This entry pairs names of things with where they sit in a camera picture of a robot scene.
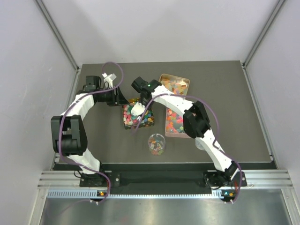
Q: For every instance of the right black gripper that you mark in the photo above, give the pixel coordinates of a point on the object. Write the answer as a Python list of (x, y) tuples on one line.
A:
[(141, 101)]

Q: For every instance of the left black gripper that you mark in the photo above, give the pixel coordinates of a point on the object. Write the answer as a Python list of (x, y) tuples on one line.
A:
[(118, 96)]

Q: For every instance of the gold tin of star candies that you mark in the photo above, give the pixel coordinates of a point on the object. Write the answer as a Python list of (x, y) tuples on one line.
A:
[(131, 121)]

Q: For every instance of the gold tin of pastel gummies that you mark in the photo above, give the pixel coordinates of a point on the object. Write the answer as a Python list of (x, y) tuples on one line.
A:
[(175, 84)]

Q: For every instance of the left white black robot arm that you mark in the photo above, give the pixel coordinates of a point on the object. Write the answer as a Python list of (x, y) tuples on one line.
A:
[(69, 137)]

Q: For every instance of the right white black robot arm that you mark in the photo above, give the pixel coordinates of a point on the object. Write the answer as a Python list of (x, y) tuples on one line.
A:
[(196, 122)]

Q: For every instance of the pink tin of bright gummies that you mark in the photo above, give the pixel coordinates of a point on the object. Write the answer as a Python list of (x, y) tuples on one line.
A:
[(174, 125)]

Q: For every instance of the clear plastic jar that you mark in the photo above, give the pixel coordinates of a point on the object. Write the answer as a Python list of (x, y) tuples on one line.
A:
[(156, 144)]

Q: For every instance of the clear round jar lid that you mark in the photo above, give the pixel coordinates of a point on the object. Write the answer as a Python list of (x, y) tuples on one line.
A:
[(199, 145)]

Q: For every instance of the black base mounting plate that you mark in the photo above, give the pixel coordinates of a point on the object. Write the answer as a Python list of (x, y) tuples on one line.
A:
[(201, 179)]

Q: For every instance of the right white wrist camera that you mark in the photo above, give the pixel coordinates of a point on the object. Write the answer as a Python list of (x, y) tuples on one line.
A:
[(138, 109)]

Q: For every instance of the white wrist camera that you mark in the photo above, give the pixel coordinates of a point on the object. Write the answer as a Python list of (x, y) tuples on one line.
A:
[(138, 109), (108, 80)]

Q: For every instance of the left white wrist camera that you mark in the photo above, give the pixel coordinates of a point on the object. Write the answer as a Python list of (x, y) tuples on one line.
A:
[(108, 80)]

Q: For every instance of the aluminium front rail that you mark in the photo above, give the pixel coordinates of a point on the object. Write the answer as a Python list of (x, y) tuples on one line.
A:
[(64, 184)]

